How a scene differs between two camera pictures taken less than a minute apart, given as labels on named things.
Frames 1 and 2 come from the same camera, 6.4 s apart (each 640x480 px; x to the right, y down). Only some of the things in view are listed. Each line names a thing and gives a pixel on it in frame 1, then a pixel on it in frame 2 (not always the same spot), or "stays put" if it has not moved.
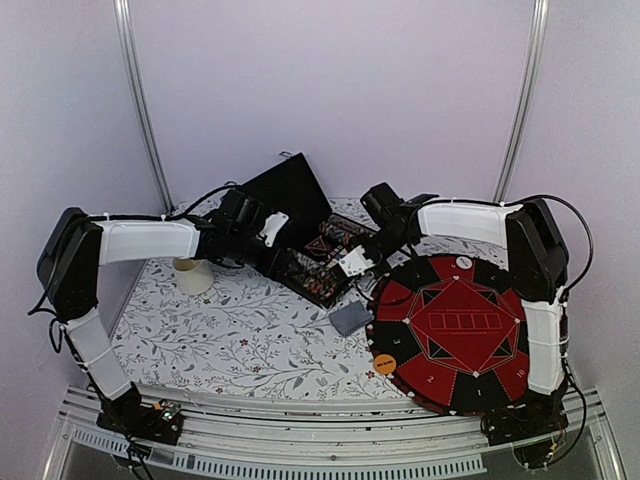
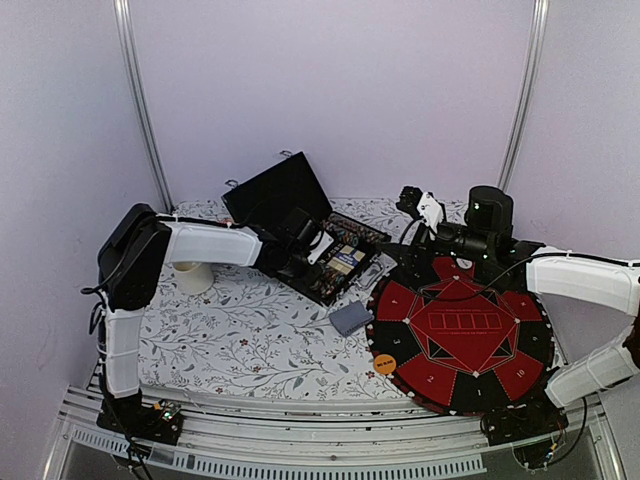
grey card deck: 351,317 stays put
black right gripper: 383,268 to 405,255
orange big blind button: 385,364 stays put
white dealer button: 464,262 stays put
